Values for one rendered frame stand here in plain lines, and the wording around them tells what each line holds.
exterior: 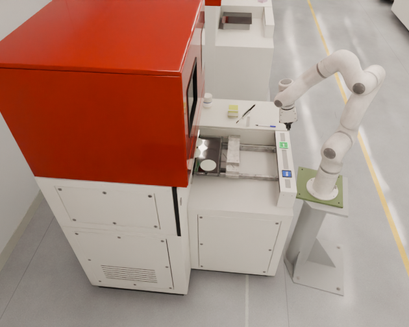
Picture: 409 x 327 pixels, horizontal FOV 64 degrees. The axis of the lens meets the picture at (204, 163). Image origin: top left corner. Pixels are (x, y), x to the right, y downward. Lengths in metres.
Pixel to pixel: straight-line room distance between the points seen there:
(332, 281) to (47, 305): 2.09
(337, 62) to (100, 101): 1.08
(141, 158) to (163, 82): 0.40
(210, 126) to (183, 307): 1.30
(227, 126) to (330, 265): 1.36
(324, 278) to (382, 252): 0.58
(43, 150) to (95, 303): 1.41
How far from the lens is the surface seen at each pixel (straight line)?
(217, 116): 2.37
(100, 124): 1.37
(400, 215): 3.42
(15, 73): 1.39
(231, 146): 2.25
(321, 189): 2.08
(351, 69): 1.68
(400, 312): 2.88
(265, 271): 2.54
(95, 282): 2.59
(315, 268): 2.79
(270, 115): 2.42
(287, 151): 2.15
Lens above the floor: 2.36
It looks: 44 degrees down
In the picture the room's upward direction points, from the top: straight up
